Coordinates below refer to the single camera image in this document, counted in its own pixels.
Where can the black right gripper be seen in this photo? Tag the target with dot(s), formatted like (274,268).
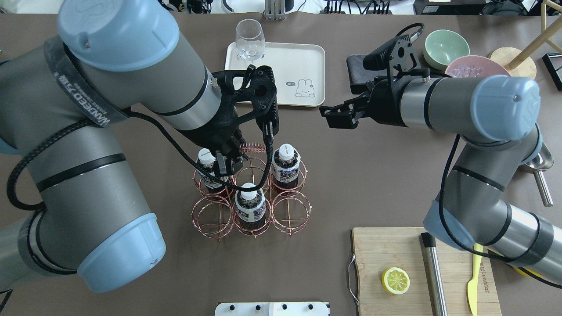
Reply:
(385,100)

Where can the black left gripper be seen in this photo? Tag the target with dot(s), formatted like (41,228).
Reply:
(207,135)

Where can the copper wire bottle basket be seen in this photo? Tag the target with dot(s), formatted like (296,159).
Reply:
(214,215)

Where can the tea bottle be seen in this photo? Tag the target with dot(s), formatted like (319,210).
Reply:
(285,167)
(207,161)
(250,209)

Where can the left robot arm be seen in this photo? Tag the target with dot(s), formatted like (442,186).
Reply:
(58,103)

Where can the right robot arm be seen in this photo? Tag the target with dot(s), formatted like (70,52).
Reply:
(494,120)

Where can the tea bottle front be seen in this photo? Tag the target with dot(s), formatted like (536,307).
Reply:
(250,209)

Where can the grey folded cloth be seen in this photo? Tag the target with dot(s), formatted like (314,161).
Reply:
(358,75)

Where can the cream rabbit tray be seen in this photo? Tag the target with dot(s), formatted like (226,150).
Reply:
(299,71)

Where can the green bowl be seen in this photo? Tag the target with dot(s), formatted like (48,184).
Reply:
(443,46)

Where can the pink bowl with ice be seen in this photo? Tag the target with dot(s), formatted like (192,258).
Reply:
(473,66)

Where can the wine glass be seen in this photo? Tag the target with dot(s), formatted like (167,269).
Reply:
(250,39)

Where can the wooden stand with round base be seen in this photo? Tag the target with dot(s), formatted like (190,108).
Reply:
(519,63)

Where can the wooden cutting board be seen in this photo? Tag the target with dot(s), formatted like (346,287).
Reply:
(380,248)

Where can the half lemon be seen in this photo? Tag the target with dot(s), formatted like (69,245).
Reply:
(395,280)

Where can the steel scoop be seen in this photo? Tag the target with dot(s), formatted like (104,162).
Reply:
(537,166)

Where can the black framed tray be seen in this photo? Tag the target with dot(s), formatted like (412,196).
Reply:
(554,71)

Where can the yellow plastic knife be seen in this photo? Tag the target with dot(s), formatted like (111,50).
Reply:
(472,284)

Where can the yellow lemon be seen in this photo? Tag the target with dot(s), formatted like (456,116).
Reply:
(527,272)

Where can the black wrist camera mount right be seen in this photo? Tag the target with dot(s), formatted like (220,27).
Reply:
(397,54)

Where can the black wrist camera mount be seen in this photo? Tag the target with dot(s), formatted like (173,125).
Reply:
(255,85)
(397,54)

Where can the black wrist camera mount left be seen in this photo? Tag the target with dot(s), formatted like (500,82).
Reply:
(255,85)

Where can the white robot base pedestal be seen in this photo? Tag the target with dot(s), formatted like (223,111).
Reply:
(273,309)

